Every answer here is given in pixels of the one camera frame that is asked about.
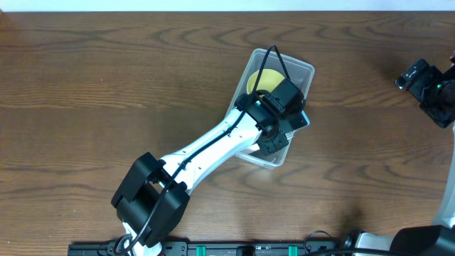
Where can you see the clear plastic container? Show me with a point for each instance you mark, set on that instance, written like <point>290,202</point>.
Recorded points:
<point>301,74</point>

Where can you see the yellow plastic bowl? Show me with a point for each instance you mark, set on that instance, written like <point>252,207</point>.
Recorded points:
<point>268,81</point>

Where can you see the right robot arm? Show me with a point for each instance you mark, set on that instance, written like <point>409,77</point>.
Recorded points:
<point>434,239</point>

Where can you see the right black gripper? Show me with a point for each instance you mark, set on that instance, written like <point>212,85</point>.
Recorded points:
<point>418,76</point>

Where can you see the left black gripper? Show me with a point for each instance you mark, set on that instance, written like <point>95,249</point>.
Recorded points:
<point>298,121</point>

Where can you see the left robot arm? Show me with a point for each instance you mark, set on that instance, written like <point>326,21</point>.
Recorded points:
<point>152,197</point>

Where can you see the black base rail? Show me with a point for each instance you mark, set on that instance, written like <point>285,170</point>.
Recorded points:
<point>182,248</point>

